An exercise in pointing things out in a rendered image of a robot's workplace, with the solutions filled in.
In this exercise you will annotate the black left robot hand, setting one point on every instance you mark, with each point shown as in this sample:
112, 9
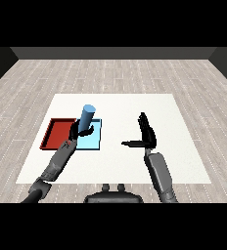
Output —
73, 132

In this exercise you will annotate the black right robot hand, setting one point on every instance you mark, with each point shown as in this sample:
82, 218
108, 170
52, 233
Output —
148, 133

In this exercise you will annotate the blue can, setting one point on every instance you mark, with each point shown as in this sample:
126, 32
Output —
86, 117

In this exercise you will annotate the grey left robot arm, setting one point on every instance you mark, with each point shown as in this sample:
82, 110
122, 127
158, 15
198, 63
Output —
53, 167

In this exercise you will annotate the red shallow open box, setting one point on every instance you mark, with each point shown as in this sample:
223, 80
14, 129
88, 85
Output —
57, 135

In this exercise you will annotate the light blue shallow open box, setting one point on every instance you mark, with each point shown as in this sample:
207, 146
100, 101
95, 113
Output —
90, 140

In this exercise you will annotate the dark grey robot body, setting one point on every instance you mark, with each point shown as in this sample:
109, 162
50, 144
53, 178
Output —
113, 197

